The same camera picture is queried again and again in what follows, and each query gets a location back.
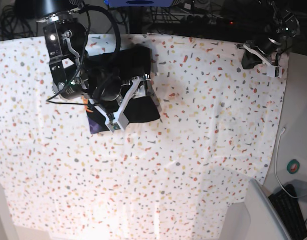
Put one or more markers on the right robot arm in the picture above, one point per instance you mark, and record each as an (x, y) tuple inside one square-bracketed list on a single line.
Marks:
[(66, 31)]

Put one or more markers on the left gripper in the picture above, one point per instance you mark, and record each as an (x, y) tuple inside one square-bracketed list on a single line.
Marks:
[(266, 45)]

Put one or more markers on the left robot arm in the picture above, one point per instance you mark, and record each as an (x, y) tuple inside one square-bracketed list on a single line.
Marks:
[(282, 24)]

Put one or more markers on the black t-shirt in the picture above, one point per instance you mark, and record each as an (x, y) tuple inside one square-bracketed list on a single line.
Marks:
[(129, 63)]

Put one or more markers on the grey laptop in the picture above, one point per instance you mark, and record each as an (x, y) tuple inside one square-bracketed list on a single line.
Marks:
[(265, 223)]

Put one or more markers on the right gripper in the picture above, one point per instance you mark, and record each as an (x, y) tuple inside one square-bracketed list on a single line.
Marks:
[(108, 87)]

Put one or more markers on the terrazzo pattern tablecloth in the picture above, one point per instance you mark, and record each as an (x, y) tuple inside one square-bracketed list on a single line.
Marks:
[(171, 179)]

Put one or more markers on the green tape roll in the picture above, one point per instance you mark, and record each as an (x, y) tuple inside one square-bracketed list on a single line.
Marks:
[(293, 166)]

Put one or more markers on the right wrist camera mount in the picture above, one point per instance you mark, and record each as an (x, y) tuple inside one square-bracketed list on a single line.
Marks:
[(117, 120)]

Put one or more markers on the blue device top edge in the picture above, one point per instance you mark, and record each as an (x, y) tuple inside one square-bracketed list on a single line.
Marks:
[(142, 3)]

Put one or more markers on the black keyboard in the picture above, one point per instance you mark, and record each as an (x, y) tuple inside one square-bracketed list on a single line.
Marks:
[(290, 213)]

